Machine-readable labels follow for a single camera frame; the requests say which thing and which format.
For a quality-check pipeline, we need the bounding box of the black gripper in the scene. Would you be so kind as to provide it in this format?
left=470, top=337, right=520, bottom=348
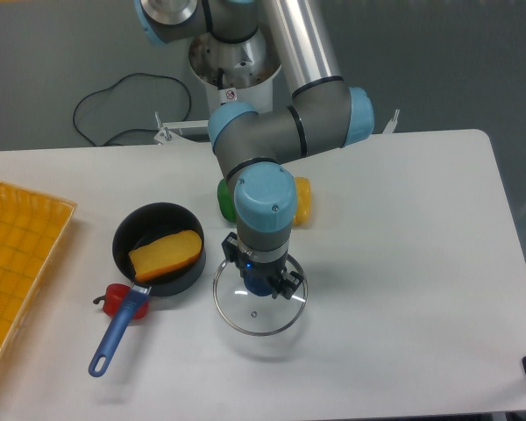
left=222, top=232, right=302, bottom=300

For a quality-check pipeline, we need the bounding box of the glass pot lid blue knob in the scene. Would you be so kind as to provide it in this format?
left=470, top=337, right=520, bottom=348
left=212, top=255, right=308, bottom=337

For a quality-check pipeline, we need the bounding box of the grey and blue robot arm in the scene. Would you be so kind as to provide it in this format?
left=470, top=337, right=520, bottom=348
left=135, top=1, right=374, bottom=298

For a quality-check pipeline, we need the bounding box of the yellow bell pepper toy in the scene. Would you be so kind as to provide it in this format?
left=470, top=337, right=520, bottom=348
left=293, top=177, right=312, bottom=226

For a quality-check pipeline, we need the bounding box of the green bell pepper toy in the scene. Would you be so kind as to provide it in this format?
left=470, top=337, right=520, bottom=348
left=217, top=179, right=236, bottom=224

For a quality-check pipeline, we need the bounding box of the orange bread slice toy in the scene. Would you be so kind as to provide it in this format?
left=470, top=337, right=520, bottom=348
left=128, top=230, right=203, bottom=282

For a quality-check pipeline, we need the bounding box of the red bell pepper toy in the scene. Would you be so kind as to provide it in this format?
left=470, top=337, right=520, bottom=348
left=92, top=283, right=149, bottom=320

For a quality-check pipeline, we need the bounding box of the yellow plastic basket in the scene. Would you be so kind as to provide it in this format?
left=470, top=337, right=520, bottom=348
left=0, top=181, right=77, bottom=360

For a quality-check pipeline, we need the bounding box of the dark pot with blue handle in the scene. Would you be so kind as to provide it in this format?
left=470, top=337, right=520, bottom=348
left=89, top=203, right=206, bottom=377

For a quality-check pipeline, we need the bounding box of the white left mounting bracket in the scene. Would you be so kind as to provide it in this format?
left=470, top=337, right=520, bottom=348
left=153, top=111, right=210, bottom=145

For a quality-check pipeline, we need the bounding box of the white mounting bracket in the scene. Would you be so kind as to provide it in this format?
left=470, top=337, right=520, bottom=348
left=153, top=111, right=210, bottom=145
left=382, top=109, right=401, bottom=134

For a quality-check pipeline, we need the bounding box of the white right mounting bracket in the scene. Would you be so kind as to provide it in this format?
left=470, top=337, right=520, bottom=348
left=382, top=109, right=401, bottom=134

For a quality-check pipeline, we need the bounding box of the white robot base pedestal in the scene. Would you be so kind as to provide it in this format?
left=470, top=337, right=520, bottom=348
left=188, top=25, right=281, bottom=113

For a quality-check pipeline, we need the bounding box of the black cable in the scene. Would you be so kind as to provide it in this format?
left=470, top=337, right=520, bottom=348
left=72, top=72, right=193, bottom=147

